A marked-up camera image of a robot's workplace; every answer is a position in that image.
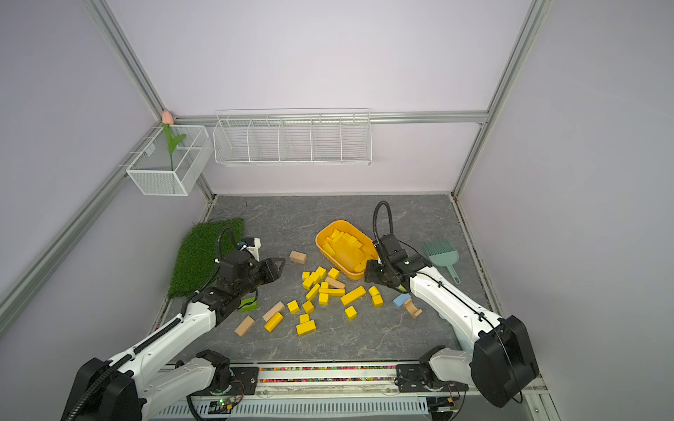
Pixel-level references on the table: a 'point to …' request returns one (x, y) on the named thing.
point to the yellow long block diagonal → (353, 295)
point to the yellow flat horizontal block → (333, 291)
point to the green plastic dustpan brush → (442, 253)
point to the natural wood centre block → (335, 282)
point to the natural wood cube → (297, 257)
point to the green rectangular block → (250, 306)
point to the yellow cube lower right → (377, 301)
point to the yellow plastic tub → (346, 248)
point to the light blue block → (401, 299)
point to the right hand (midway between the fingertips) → (370, 271)
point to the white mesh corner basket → (151, 169)
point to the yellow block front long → (274, 322)
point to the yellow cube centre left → (293, 307)
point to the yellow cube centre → (308, 307)
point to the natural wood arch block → (412, 309)
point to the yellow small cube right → (351, 313)
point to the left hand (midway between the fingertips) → (281, 263)
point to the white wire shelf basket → (293, 137)
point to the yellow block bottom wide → (307, 327)
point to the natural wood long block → (278, 307)
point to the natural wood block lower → (245, 325)
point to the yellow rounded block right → (374, 291)
